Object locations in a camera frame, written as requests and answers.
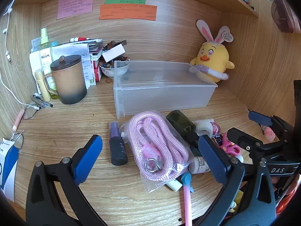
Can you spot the pink paper note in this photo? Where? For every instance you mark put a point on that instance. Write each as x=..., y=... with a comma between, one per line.
x=75, y=4

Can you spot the pink tape roll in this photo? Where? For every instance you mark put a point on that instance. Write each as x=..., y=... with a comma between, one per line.
x=216, y=127

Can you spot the eyeglasses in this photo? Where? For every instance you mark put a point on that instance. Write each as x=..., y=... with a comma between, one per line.
x=30, y=113

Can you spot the yellow-green spray bottle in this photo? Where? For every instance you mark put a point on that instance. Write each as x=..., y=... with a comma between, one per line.
x=45, y=54

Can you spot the small white bottle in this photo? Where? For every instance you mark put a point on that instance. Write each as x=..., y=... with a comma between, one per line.
x=199, y=165

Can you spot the pink pen with blue cap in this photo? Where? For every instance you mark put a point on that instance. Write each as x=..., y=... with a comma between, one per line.
x=187, y=200

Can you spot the red and white marker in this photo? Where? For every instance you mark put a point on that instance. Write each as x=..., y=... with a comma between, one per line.
x=80, y=39

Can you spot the cream tube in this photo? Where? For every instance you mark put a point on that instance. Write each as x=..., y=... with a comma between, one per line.
x=42, y=84

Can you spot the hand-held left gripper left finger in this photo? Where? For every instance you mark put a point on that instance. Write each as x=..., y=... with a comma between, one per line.
x=89, y=157

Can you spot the orange garment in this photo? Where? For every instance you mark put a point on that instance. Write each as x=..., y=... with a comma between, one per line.
x=285, y=204

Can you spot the clear plastic storage box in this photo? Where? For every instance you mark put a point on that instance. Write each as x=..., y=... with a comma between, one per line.
x=164, y=91

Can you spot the black pens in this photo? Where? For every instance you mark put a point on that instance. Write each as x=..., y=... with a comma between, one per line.
x=43, y=101

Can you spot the purple and black bottle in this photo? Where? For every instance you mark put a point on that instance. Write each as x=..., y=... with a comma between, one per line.
x=117, y=146

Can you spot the pink scissors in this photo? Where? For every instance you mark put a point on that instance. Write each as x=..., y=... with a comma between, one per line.
x=229, y=147

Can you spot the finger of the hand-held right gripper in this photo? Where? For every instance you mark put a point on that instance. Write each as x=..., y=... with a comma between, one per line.
x=242, y=137
x=258, y=118

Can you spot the dark green bottle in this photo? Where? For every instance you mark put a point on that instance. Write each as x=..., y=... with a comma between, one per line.
x=180, y=121

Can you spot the white cardboard box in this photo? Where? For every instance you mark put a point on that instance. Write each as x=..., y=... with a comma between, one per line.
x=114, y=53

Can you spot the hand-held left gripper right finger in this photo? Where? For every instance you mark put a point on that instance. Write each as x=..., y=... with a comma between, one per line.
x=211, y=160

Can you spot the dark red bag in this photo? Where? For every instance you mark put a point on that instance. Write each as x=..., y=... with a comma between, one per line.
x=284, y=11

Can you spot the green paper note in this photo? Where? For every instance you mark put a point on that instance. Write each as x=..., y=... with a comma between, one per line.
x=124, y=1

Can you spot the small pink toy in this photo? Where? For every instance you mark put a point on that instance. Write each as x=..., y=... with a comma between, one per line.
x=269, y=134

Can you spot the small yellow toy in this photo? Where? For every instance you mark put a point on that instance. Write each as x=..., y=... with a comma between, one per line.
x=237, y=200

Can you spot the brown ceramic mug with lid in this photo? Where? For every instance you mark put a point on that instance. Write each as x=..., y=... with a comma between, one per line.
x=69, y=82

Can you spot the white bowl of beads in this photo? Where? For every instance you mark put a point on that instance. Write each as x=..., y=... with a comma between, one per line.
x=110, y=71

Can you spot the yellow chick plush toy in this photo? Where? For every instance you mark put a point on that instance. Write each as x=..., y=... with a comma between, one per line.
x=212, y=56

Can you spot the white tape roll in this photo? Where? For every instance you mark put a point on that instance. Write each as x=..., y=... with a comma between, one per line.
x=204, y=127

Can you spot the orange paper note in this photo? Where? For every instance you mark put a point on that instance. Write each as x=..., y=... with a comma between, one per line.
x=128, y=12

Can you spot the pale green tube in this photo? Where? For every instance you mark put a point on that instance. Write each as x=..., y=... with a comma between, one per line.
x=174, y=185

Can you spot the blue and white carton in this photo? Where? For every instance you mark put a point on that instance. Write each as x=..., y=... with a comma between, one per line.
x=8, y=169

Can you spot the stack of books and papers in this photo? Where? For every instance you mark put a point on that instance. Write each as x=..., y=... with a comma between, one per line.
x=70, y=49

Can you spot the small black battery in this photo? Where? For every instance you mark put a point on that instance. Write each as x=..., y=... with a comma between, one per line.
x=217, y=138

